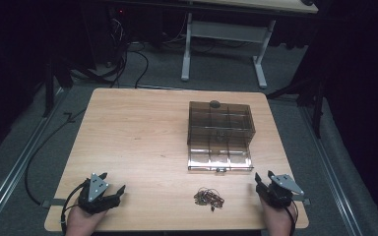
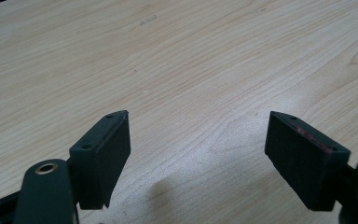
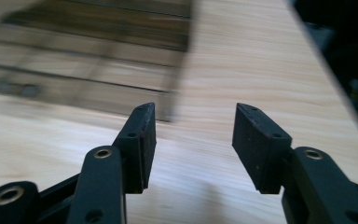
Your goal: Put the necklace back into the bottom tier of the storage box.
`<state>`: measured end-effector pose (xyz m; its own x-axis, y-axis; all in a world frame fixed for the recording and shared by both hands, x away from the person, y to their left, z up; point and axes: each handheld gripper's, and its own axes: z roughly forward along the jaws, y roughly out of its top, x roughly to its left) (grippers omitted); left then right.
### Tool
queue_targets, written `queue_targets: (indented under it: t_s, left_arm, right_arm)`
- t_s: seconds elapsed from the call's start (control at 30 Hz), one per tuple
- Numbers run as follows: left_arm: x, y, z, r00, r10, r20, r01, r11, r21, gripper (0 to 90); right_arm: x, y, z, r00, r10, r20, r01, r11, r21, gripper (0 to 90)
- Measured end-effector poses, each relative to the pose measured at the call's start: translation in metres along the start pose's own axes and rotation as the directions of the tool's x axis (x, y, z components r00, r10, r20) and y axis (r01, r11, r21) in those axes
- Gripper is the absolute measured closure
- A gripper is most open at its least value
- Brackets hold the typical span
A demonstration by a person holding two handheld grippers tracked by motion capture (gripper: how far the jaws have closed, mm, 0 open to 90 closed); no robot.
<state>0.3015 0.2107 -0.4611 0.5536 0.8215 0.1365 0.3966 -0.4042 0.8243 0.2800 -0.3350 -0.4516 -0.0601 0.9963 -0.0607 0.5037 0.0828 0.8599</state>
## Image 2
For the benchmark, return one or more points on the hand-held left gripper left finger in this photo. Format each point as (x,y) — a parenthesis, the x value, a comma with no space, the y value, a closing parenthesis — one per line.
(101,168)

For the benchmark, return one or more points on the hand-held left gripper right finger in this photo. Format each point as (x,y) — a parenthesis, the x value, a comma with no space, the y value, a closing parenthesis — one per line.
(304,168)

